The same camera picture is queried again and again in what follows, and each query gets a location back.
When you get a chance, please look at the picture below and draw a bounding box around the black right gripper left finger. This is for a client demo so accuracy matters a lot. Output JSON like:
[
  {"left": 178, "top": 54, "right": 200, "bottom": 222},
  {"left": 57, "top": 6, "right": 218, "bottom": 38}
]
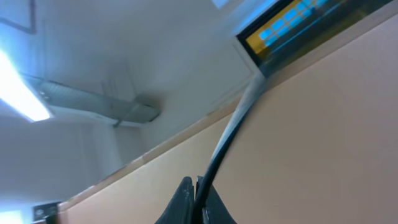
[{"left": 155, "top": 177, "right": 195, "bottom": 224}]

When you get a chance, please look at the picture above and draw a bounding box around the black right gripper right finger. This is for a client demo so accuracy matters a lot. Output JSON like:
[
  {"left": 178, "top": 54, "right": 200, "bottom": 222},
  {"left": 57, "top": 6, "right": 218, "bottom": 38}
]
[{"left": 196, "top": 186, "right": 236, "bottom": 224}]

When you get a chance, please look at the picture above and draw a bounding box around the black USB-A cable blue plug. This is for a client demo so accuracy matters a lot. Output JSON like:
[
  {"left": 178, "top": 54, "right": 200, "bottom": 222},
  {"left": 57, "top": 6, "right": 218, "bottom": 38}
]
[{"left": 191, "top": 73, "right": 267, "bottom": 223}]

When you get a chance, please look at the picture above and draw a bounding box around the ceiling fluorescent light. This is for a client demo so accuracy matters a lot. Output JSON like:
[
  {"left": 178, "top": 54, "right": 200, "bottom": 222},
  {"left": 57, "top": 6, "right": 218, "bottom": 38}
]
[{"left": 1, "top": 51, "right": 53, "bottom": 122}]

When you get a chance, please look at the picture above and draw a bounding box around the dark window with blue panes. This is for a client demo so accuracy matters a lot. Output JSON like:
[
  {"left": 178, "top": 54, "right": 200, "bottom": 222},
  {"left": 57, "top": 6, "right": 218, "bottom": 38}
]
[{"left": 237, "top": 0, "right": 391, "bottom": 78}]

